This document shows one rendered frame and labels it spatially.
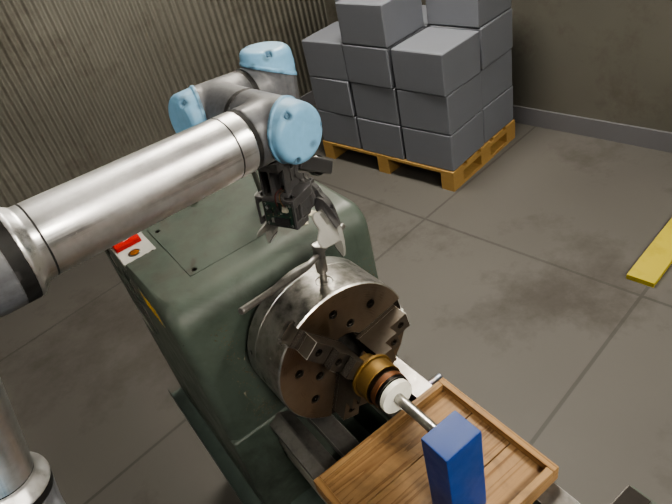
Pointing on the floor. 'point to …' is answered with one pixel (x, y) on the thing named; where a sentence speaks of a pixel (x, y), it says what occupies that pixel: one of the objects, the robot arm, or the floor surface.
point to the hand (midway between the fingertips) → (307, 247)
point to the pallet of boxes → (416, 83)
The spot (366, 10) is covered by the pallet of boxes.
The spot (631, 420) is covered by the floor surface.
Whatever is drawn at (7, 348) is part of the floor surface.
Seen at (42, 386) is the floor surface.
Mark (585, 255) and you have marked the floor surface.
